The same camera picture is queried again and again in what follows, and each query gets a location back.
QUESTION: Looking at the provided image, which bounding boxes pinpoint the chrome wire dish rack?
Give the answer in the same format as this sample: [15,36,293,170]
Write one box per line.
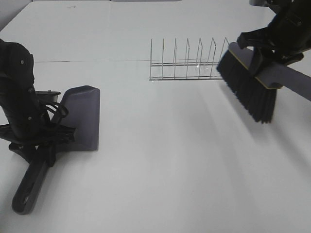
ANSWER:
[149,37,229,82]

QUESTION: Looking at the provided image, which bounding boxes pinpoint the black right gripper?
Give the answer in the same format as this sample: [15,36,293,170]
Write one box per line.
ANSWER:
[237,21,311,77]

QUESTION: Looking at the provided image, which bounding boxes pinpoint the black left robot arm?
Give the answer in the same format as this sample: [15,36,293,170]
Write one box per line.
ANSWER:
[0,40,74,167]

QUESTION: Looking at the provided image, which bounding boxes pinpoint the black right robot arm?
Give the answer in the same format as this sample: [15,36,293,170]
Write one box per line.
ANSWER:
[237,0,311,76]

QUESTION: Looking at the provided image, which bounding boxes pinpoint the purple hand brush black bristles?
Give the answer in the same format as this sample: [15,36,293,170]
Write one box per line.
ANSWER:
[217,42,311,124]

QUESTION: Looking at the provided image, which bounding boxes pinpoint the purple plastic dustpan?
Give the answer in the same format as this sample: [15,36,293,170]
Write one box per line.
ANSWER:
[12,85,100,215]

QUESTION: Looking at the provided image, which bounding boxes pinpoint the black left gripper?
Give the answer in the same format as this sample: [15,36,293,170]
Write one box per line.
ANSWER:
[0,89,75,167]

